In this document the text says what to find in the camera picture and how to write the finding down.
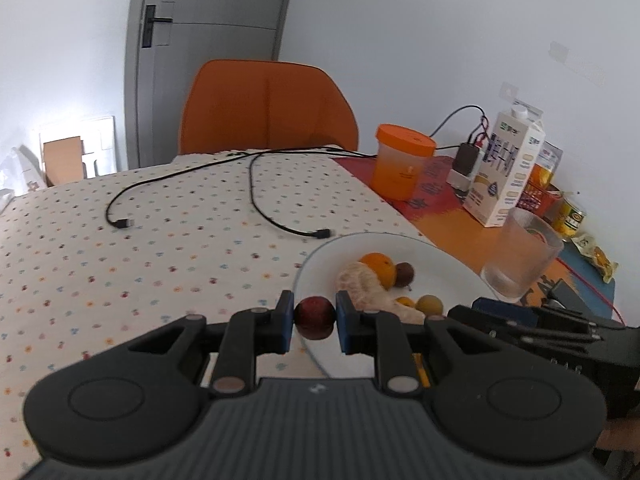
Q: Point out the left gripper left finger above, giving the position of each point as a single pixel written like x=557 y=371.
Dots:
x=248 y=334

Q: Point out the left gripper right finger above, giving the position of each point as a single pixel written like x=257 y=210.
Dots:
x=380 y=335

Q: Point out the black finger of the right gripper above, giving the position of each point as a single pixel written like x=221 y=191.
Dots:
x=549 y=327

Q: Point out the peeled mandarin orange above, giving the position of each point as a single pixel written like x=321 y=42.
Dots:
x=367 y=293

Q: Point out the yellow-green round fruit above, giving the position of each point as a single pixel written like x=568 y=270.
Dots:
x=430 y=305

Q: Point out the dark red small fruit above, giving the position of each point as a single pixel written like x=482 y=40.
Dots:
x=314 y=318

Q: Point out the red small apple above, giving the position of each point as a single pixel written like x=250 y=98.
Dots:
x=404 y=275

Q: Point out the large orange front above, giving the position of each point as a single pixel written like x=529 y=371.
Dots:
x=382 y=266

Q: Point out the small orange kumquat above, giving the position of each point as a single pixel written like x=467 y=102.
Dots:
x=406 y=301

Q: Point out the person's right hand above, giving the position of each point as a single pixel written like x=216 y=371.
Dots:
x=621 y=435

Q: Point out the white round plate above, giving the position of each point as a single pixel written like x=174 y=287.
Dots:
x=336 y=265

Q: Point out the clear drinking glass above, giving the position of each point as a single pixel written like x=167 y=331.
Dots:
x=525 y=247

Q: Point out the yellow snack packet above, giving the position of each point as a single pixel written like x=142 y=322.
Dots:
x=590 y=250

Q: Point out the yellow can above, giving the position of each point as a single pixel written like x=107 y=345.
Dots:
x=568 y=219

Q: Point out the orange lidded plastic cup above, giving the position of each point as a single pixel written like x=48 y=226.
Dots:
x=402 y=156

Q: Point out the power adapter plug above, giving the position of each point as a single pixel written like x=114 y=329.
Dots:
x=462 y=168

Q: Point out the floral tablecloth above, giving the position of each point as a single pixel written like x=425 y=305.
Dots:
x=95 y=263

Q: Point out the milk carton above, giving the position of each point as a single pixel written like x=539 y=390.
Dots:
x=509 y=159

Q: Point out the orange chair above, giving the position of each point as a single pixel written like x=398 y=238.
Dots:
x=239 y=104

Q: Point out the white framed board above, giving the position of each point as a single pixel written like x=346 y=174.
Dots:
x=97 y=134

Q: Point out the cardboard box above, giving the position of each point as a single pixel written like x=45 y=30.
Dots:
x=63 y=161

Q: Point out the white plastic bag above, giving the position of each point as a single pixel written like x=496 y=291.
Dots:
x=18 y=177

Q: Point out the grey door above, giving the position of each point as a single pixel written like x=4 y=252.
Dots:
x=158 y=79

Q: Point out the black usb cable long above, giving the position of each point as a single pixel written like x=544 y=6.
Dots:
x=284 y=186

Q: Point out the black door handle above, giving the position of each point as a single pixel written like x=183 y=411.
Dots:
x=150 y=19

